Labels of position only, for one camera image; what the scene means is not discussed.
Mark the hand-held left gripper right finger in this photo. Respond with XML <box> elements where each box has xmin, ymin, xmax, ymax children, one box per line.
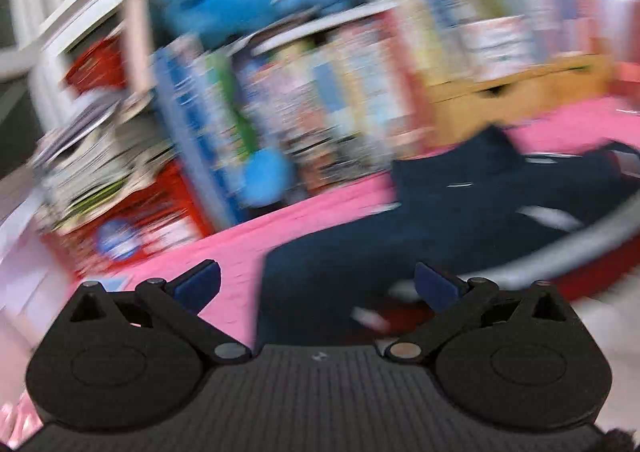
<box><xmin>384</xmin><ymin>262</ymin><xmax>576</xmax><ymax>365</ymax></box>

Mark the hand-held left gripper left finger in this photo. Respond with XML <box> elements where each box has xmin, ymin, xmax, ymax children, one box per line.
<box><xmin>57</xmin><ymin>259</ymin><xmax>252</xmax><ymax>366</ymax></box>

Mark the white and navy jacket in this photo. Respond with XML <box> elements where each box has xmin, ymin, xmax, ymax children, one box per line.
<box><xmin>257</xmin><ymin>124</ymin><xmax>640</xmax><ymax>348</ymax></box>

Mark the large red plastic crate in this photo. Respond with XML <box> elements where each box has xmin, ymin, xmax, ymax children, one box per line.
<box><xmin>50</xmin><ymin>162</ymin><xmax>211</xmax><ymax>273</ymax></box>

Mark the pink bed blanket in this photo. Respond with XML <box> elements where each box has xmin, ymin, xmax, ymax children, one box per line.
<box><xmin>0</xmin><ymin>97</ymin><xmax>640</xmax><ymax>452</ymax></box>

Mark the blue plush ball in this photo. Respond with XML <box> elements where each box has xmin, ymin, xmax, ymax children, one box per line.
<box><xmin>242</xmin><ymin>147</ymin><xmax>296</xmax><ymax>208</ymax></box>

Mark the row of tall blue books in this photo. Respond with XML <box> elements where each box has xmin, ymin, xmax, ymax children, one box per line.
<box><xmin>150</xmin><ymin>37</ymin><xmax>256</xmax><ymax>228</ymax></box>

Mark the stack of paper booklets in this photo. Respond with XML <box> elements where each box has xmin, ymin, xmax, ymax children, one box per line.
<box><xmin>30</xmin><ymin>92</ymin><xmax>176</xmax><ymax>233</ymax></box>

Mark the wooden drawer organizer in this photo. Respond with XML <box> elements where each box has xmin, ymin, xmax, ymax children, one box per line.
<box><xmin>425</xmin><ymin>52</ymin><xmax>616</xmax><ymax>148</ymax></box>

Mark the row of colourful picture books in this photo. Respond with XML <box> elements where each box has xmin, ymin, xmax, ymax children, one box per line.
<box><xmin>235</xmin><ymin>7</ymin><xmax>436</xmax><ymax>193</ymax></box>

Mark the white printed cardboard box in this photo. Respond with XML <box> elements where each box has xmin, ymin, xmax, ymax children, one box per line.
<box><xmin>457</xmin><ymin>14</ymin><xmax>536</xmax><ymax>83</ymax></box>

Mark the row of green-spined books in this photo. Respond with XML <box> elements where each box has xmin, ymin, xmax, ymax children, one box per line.
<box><xmin>365</xmin><ymin>0</ymin><xmax>551</xmax><ymax>83</ymax></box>

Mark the white window frame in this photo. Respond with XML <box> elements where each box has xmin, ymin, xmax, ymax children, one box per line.
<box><xmin>0</xmin><ymin>0</ymin><xmax>201</xmax><ymax>133</ymax></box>

